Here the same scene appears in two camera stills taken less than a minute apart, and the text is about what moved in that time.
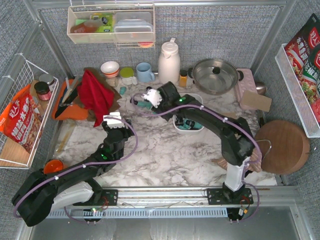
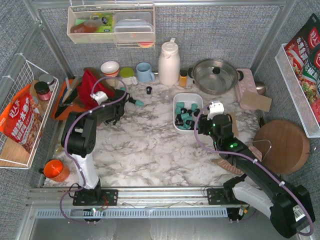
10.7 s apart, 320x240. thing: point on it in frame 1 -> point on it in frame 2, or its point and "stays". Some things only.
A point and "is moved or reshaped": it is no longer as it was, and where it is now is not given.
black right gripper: (149, 100) -> (202, 122)
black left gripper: (110, 128) -> (122, 100)
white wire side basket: (25, 96) stays
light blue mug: (144, 73) stays
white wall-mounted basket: (129, 26) stays
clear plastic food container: (133, 27) stays
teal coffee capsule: (148, 105) is moved or reshaped
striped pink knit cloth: (255, 159) stays
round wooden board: (285, 148) stays
